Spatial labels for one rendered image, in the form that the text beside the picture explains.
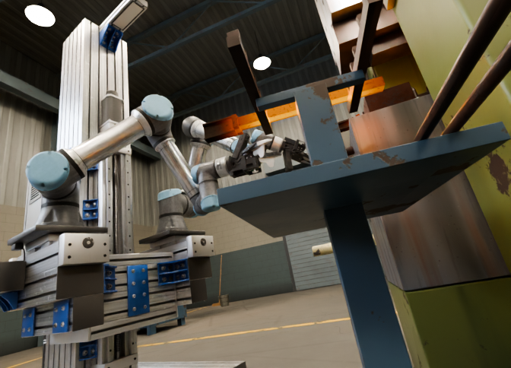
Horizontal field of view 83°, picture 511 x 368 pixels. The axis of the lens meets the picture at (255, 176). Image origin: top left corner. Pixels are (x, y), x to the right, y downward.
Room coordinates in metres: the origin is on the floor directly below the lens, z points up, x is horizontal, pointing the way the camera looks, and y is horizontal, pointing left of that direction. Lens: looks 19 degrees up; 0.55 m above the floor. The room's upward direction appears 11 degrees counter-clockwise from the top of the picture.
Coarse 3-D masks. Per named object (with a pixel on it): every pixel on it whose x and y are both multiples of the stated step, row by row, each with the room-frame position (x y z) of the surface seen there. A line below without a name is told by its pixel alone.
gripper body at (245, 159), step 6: (228, 156) 1.01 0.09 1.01; (240, 156) 0.99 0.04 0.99; (246, 156) 0.99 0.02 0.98; (252, 156) 0.98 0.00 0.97; (228, 162) 1.00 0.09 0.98; (234, 162) 1.02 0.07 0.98; (240, 162) 1.01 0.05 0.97; (246, 162) 0.99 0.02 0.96; (252, 162) 0.98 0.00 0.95; (258, 162) 1.02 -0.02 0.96; (228, 168) 1.01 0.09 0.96; (234, 168) 1.01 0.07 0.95; (240, 168) 1.01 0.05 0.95; (246, 168) 1.00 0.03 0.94; (252, 168) 0.99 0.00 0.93; (258, 168) 1.00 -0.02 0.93; (234, 174) 1.03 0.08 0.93; (240, 174) 1.03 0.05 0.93; (246, 174) 1.04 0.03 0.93; (252, 174) 1.05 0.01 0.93
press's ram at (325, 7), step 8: (320, 0) 0.90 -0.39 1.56; (328, 0) 0.78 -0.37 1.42; (336, 0) 0.78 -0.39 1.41; (344, 0) 0.77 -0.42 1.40; (352, 0) 0.76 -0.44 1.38; (360, 0) 0.76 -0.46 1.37; (320, 8) 0.97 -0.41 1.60; (328, 8) 0.79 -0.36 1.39; (336, 8) 0.78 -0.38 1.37; (344, 8) 0.78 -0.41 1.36; (352, 8) 0.78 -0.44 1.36; (360, 8) 0.79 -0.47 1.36; (320, 16) 1.05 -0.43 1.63; (328, 16) 0.84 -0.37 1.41; (336, 16) 0.80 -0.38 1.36; (344, 16) 0.81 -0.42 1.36; (328, 24) 0.90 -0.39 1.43; (328, 32) 0.96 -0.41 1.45; (328, 40) 1.04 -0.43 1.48; (336, 64) 1.06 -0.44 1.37
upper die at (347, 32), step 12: (384, 12) 0.79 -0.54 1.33; (336, 24) 0.83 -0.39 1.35; (348, 24) 0.82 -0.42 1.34; (384, 24) 0.79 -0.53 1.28; (396, 24) 0.79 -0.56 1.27; (336, 36) 0.83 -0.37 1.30; (348, 36) 0.82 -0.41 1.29; (336, 48) 0.90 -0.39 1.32; (348, 48) 0.86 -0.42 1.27; (336, 60) 1.01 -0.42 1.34; (348, 60) 0.93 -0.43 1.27; (348, 72) 1.00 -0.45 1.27
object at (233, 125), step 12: (372, 84) 0.57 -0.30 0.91; (384, 84) 0.56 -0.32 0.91; (336, 96) 0.58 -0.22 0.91; (276, 108) 0.60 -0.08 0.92; (288, 108) 0.60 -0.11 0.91; (216, 120) 0.63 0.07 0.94; (228, 120) 0.63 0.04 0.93; (240, 120) 0.62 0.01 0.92; (252, 120) 0.62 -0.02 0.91; (276, 120) 0.63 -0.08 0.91; (204, 132) 0.65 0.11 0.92; (216, 132) 0.64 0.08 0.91; (228, 132) 0.63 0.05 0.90; (240, 132) 0.65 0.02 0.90
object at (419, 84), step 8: (408, 56) 1.01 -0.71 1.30; (384, 64) 1.03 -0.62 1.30; (392, 64) 1.03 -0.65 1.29; (400, 64) 1.02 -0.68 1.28; (408, 64) 1.01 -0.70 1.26; (416, 64) 1.01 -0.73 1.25; (368, 72) 1.15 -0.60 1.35; (376, 72) 1.05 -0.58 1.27; (384, 72) 1.04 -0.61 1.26; (392, 72) 1.03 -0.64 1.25; (400, 72) 1.02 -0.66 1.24; (408, 72) 1.02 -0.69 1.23; (416, 72) 1.01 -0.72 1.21; (384, 80) 1.04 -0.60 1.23; (392, 80) 1.03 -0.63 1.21; (400, 80) 1.03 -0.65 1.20; (408, 80) 1.02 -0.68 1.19; (416, 80) 1.01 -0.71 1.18; (384, 88) 1.04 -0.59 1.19; (416, 88) 1.01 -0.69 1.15; (424, 88) 1.01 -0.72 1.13
